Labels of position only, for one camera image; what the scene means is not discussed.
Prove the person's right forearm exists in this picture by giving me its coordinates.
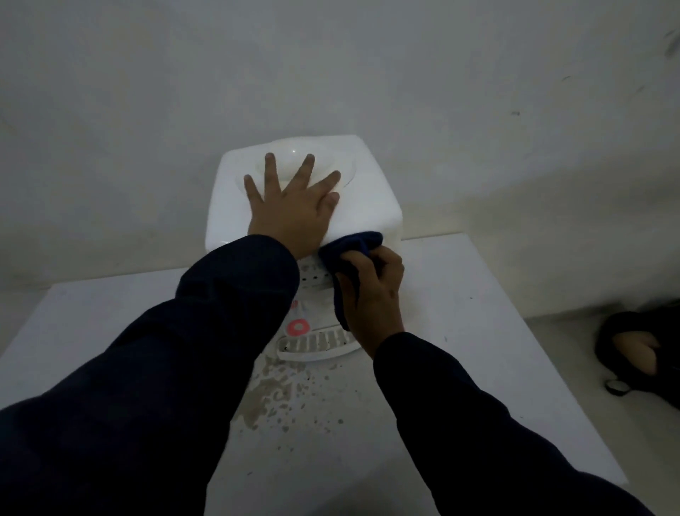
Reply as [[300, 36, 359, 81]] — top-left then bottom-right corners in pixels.
[[372, 332, 657, 516]]

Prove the person's right hand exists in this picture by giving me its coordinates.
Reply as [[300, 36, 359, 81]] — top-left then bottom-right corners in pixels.
[[334, 246, 406, 358]]

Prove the person's left hand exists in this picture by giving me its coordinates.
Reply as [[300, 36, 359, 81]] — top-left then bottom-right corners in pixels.
[[243, 152, 342, 260]]

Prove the person's left forearm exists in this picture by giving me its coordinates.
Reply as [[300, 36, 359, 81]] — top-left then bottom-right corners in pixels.
[[0, 234, 301, 516]]

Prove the white water dispenser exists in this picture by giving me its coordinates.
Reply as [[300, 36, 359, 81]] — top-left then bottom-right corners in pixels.
[[204, 134, 403, 368]]

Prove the dark blue cleaning cloth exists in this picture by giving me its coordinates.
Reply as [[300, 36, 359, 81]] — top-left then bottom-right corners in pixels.
[[318, 231, 385, 332]]

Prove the white slotted drip tray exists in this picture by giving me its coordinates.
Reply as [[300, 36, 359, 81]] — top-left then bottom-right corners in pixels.
[[275, 326, 363, 364]]

